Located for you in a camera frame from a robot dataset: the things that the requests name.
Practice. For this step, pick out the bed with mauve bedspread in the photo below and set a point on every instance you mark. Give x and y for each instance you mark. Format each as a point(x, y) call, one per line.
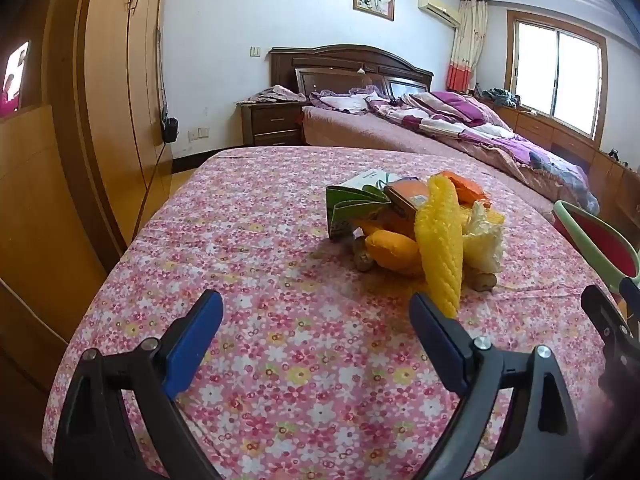
point(360, 130)

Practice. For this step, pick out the wooden low cabinet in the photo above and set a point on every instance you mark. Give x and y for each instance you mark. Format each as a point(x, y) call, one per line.
point(565, 135)

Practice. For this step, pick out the pink floral sheet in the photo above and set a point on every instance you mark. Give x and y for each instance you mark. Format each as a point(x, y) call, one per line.
point(275, 260)

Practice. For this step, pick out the orange paper wrapper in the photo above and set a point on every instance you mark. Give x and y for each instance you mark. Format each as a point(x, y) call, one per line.
point(467, 187)

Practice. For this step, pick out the small black item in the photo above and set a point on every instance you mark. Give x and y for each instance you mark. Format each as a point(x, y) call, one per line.
point(614, 153)

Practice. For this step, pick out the pink cloth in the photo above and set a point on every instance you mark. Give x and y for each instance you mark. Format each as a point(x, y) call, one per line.
point(277, 94)

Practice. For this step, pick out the dark wooden headboard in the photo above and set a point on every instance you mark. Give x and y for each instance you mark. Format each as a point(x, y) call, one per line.
point(340, 60)

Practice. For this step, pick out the white air conditioner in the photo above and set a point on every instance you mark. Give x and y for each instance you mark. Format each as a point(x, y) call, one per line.
point(437, 7)

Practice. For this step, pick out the brown nut shell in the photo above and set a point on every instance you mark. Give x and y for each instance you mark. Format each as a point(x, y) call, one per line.
point(485, 281)
point(362, 257)

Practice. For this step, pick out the blue grey cloth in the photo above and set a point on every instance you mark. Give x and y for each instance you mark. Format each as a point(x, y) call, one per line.
point(500, 96)

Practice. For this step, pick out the purple patchwork quilt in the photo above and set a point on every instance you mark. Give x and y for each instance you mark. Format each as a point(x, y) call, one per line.
point(480, 135)

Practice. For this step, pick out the yellow foam net sleeve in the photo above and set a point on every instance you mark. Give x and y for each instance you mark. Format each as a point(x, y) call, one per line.
point(440, 240)

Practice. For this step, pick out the white wall socket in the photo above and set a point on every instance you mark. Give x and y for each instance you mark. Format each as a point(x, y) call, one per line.
point(199, 134)

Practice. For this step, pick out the lit screen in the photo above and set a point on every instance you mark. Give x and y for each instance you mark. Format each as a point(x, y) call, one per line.
point(15, 80)

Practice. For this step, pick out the small orange yellow box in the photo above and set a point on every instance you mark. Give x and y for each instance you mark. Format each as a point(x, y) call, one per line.
point(407, 197)

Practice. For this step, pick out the green white carton box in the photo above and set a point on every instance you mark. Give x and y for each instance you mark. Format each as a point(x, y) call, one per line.
point(350, 210)

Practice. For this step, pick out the blue plaid cloth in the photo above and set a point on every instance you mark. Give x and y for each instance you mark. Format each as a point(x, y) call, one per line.
point(565, 170)

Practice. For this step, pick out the pale yellow plastic bag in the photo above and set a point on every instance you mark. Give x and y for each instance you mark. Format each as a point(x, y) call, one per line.
point(482, 245)

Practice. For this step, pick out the purple frilled pillow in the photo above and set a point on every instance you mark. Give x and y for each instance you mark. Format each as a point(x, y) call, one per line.
point(340, 102)

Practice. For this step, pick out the floral curtain with red hem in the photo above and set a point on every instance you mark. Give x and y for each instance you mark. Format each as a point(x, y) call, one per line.
point(465, 45)

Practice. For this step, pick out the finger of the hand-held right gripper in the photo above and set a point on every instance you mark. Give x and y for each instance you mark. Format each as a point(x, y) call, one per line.
point(607, 315)

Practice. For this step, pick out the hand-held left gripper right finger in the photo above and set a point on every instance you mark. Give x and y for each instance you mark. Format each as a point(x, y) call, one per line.
point(440, 340)

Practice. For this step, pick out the wooden framed window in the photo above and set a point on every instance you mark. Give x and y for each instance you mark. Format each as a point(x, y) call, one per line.
point(550, 70)

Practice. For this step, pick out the dark wooden nightstand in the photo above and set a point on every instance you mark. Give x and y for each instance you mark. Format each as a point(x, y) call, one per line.
point(272, 122)

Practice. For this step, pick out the red bin with green rim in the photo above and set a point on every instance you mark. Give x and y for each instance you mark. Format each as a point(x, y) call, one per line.
point(600, 240)

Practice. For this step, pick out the black charger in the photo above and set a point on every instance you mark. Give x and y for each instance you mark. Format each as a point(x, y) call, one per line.
point(170, 130)

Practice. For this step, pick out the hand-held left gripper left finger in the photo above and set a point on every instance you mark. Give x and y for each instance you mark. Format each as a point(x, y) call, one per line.
point(195, 340)

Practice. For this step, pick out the wooden wardrobe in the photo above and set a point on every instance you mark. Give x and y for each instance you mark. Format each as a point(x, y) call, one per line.
point(110, 85)

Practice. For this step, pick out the wooden side panel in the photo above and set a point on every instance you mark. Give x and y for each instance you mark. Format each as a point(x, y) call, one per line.
point(40, 200)

